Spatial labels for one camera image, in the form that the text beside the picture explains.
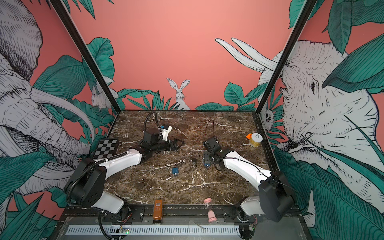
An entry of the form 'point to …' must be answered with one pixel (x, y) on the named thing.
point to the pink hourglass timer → (211, 215)
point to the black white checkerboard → (106, 148)
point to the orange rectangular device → (158, 210)
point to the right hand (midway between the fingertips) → (208, 155)
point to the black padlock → (194, 160)
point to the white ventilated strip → (153, 230)
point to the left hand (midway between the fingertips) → (180, 140)
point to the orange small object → (249, 136)
